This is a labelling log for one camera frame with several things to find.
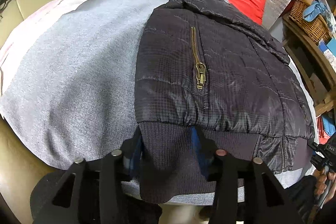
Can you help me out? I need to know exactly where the dark quilted jacket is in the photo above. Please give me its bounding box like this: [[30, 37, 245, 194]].
[[134, 0, 315, 203]]

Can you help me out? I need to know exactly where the person's right hand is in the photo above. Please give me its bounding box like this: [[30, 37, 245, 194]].
[[313, 170, 335, 203]]

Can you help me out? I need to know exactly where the wooden table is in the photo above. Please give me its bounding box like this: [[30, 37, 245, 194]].
[[282, 14, 335, 117]]

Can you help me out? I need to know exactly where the wicker basket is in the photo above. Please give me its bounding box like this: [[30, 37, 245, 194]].
[[289, 0, 332, 44]]

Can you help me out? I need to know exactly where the grey blanket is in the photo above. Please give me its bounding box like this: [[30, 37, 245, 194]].
[[0, 0, 320, 206]]

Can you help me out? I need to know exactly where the blue cloth in basket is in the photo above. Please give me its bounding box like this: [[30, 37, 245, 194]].
[[302, 1, 327, 22]]

